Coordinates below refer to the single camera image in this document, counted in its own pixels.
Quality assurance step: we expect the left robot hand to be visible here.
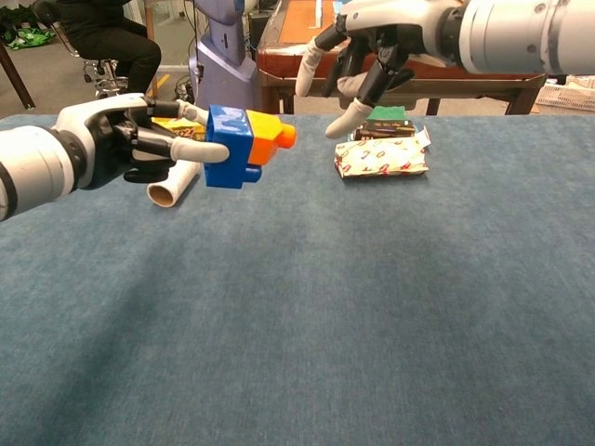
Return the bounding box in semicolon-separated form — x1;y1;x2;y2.
53;92;230;190

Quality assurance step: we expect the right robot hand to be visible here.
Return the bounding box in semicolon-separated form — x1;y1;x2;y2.
295;0;461;139

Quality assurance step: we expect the blue plastic toy block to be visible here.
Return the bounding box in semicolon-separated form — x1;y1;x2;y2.
203;104;263;190

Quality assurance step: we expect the orange cube block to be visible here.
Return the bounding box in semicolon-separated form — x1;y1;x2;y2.
245;110;298;167

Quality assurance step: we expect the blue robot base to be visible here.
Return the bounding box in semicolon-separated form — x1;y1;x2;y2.
188;0;261;115

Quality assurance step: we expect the chrome swivel stool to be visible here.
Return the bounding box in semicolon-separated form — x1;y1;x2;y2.
32;0;130;99

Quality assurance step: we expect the seated person in black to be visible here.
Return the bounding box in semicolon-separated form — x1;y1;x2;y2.
55;0;163;97

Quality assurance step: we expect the yellow biscuit packet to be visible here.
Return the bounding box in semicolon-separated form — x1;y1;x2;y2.
151;116;208;142

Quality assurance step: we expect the white paper roll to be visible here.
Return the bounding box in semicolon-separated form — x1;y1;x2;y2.
147;161;202;208

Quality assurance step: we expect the dark table leg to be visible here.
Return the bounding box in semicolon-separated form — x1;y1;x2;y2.
0;41;36;111

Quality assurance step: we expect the black box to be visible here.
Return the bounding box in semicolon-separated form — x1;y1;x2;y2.
351;119;417;140

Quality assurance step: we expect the green bag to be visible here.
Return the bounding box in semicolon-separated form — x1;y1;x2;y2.
0;7;57;51

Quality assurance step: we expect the brown mahjong table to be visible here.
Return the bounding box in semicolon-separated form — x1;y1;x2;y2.
256;0;549;116

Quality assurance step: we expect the white red patterned packet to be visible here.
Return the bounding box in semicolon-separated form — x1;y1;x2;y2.
334;136;430;178

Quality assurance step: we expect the white plastic basket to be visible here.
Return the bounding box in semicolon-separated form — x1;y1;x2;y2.
534;82;595;112

